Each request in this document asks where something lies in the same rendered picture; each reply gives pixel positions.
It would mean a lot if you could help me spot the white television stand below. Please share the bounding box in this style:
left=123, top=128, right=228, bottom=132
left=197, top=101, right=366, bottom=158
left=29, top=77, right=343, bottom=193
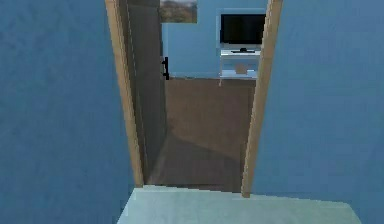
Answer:
left=215, top=7, right=268, bottom=88

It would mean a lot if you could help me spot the black television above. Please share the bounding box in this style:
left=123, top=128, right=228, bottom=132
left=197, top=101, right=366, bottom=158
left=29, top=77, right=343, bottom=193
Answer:
left=219, top=13, right=267, bottom=54

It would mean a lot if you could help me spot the brown room door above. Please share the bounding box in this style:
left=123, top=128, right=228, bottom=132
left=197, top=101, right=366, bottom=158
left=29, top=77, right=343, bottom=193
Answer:
left=118, top=0, right=169, bottom=184

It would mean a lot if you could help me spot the framed landscape picture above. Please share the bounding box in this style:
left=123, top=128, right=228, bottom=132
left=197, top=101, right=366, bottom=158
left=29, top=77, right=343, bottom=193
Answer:
left=159, top=0, right=198, bottom=24

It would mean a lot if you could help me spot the black door handle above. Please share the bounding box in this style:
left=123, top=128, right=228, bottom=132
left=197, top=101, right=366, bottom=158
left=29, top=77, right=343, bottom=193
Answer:
left=161, top=56, right=170, bottom=81

